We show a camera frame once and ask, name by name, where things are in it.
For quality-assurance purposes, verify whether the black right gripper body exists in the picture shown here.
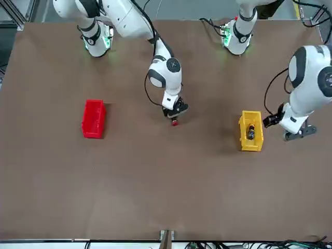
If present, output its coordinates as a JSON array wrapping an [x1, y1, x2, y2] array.
[[162, 95, 189, 119]]

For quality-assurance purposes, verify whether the yellow cap medicine bottle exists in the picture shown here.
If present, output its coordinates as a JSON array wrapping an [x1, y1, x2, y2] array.
[[246, 123, 257, 141]]

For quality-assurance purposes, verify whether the yellow plastic storage box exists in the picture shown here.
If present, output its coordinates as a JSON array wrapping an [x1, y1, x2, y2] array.
[[238, 110, 265, 151]]

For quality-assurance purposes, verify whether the red plastic storage box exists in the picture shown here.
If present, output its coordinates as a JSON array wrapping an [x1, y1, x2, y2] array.
[[82, 99, 107, 140]]

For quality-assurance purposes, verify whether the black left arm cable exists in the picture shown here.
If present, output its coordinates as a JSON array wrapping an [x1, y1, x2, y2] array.
[[264, 67, 291, 115]]

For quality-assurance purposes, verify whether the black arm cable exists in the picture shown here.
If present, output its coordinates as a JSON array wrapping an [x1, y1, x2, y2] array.
[[264, 67, 291, 115], [131, 0, 182, 107]]

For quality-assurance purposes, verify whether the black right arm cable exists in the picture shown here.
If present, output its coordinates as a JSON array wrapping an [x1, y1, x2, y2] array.
[[131, 0, 182, 107]]

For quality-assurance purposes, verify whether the black base cable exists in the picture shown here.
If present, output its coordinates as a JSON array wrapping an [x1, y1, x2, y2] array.
[[199, 17, 227, 37]]

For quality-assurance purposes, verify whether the aluminium frame post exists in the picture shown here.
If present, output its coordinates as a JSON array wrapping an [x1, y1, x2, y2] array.
[[0, 0, 36, 30], [295, 0, 332, 45]]

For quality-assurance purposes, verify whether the black cable bundle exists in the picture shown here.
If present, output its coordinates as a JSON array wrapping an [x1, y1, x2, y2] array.
[[197, 235, 332, 249]]

